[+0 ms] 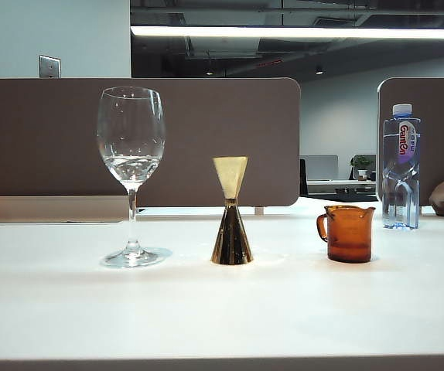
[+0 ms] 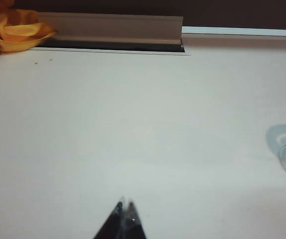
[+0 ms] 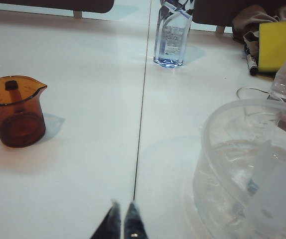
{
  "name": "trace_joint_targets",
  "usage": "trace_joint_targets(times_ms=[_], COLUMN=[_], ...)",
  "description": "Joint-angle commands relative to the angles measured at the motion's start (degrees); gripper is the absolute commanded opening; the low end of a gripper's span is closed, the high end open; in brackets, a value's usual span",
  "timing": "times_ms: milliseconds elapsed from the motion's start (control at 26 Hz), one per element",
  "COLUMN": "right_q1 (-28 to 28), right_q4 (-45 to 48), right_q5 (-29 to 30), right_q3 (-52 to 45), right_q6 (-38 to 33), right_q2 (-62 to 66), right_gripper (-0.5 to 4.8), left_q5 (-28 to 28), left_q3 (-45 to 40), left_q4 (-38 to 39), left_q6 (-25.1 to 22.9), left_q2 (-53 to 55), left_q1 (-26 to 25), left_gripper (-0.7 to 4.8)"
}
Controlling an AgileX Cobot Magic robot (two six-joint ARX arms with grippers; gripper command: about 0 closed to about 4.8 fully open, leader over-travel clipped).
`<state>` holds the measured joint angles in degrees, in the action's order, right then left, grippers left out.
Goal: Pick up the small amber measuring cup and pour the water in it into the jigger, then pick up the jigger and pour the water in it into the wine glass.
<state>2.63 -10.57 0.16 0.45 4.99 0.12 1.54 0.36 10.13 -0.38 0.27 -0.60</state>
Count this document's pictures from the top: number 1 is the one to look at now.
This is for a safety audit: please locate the gold double jigger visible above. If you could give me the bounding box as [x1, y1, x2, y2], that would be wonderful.
[210, 155, 254, 266]

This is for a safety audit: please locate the amber glass measuring cup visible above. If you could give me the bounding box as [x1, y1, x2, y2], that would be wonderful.
[316, 205, 377, 264]

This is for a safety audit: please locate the clear wine glass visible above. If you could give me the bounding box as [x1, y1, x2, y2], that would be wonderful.
[96, 86, 173, 269]

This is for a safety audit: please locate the clear plastic water bottle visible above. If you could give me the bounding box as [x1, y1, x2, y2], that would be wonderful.
[382, 103, 422, 230]

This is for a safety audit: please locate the wide brown desk divider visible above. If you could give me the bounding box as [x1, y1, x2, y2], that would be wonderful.
[0, 77, 301, 208]

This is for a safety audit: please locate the grey background partition panel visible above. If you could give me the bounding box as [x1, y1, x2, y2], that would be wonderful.
[299, 155, 340, 181]

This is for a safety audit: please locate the white background desk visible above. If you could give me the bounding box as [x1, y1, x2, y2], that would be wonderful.
[306, 179, 377, 195]

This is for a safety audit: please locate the green potted plant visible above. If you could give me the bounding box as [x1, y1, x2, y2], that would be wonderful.
[351, 154, 377, 182]

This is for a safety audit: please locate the long ceiling light strip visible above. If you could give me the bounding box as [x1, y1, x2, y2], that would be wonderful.
[130, 25, 444, 40]

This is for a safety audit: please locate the beige cable tray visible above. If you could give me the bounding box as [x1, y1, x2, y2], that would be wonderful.
[0, 195, 131, 224]

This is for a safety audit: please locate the metal wall switch plate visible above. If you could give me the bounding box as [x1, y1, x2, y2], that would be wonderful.
[38, 54, 62, 79]

